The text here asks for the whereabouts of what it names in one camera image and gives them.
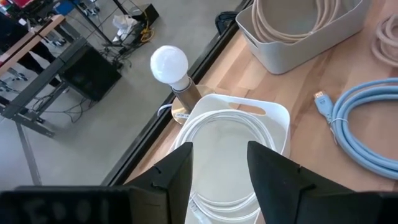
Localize grey plastic bin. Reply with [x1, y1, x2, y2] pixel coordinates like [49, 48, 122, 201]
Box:
[235, 0, 373, 76]

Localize wooden desk grey legs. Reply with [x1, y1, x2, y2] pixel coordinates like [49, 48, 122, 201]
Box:
[0, 14, 89, 138]

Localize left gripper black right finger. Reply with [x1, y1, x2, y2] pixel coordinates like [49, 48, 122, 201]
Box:
[247, 141, 353, 224]

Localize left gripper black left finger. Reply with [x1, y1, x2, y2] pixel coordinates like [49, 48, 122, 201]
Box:
[124, 142, 194, 224]

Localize white plastic bag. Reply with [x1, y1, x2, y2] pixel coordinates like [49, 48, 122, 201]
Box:
[111, 14, 139, 43]

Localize white HDMI cable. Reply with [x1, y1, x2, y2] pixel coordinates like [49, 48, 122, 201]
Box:
[174, 109, 278, 223]

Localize yellow cable on floor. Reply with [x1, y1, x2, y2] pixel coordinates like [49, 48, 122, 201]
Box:
[139, 26, 155, 44]

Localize small black box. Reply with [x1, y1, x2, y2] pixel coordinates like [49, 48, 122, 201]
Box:
[128, 3, 160, 27]

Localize person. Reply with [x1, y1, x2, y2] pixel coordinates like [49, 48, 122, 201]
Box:
[0, 14, 62, 88]

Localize bare bulb lamp brass base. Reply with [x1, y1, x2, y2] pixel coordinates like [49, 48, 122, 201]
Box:
[150, 45, 216, 126]

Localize beige HDMI cable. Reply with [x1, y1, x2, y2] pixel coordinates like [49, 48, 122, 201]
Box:
[251, 0, 343, 45]
[370, 13, 398, 68]

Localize white plastic bin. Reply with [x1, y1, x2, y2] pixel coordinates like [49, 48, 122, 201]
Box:
[172, 93, 292, 224]

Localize black computer tower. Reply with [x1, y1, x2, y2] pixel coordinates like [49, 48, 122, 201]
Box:
[58, 44, 123, 102]

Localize black aluminium table frame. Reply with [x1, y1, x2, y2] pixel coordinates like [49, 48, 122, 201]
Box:
[100, 0, 254, 187]

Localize light blue HDMI cable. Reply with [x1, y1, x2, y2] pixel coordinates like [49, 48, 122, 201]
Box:
[313, 77, 398, 182]

